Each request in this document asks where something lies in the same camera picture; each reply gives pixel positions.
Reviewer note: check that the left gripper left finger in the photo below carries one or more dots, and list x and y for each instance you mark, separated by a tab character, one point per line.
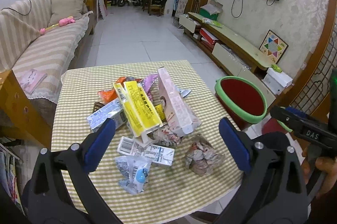
61	191

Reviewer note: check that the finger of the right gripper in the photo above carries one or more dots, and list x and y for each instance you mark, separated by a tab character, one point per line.
306	127

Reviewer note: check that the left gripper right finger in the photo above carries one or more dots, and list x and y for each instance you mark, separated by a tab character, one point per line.
273	188

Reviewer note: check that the blue white toothpaste box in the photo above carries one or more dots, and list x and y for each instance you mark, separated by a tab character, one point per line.
112	110

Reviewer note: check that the yellow cardboard box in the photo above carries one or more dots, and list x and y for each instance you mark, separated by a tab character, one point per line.
139	110

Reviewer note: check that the pink Pocky box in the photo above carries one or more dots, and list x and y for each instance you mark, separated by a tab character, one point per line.
180	118

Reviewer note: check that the person right hand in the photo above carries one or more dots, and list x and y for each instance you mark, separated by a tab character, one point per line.
319	172

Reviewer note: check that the white storage box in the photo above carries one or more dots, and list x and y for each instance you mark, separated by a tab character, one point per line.
277	82

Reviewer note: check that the magazine rack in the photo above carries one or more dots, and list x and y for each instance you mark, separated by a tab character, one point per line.
9	162

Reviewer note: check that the red bin green rim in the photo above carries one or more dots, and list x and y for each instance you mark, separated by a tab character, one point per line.
243	100

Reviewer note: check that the silver blue foil wrapper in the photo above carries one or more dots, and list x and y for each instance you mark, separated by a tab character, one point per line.
135	171

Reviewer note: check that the crumpled paper ball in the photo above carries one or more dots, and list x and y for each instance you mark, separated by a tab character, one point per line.
201	157

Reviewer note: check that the chinese checkers board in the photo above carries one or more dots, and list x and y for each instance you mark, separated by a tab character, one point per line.
273	46

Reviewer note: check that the brown small packet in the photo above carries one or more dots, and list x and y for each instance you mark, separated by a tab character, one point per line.
97	106

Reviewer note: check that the long TV cabinet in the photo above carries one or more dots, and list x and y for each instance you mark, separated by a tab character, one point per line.
228	50

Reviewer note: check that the orange snack wrapper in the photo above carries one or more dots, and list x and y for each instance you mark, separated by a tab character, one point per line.
109	95

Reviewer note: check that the white barcode carton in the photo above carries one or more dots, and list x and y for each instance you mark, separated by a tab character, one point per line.
157	154

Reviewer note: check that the pink notebook on sofa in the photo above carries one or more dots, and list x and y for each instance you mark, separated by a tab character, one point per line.
31	79

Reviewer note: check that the pink candy wrapper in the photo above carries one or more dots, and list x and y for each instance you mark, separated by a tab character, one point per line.
147	83

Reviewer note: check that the green box on cabinet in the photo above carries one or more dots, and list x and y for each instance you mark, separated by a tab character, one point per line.
211	10

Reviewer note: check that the striped beige sofa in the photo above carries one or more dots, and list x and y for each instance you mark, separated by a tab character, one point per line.
23	48

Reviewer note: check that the pink toy wand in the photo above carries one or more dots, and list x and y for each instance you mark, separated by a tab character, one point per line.
61	23

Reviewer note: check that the beige sofa cushion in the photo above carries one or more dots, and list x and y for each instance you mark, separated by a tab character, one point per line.
61	9

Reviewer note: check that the white balance bike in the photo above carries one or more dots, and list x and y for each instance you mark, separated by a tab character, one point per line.
122	3

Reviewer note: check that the wooden chair frame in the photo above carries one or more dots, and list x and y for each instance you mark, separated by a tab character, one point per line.
21	120

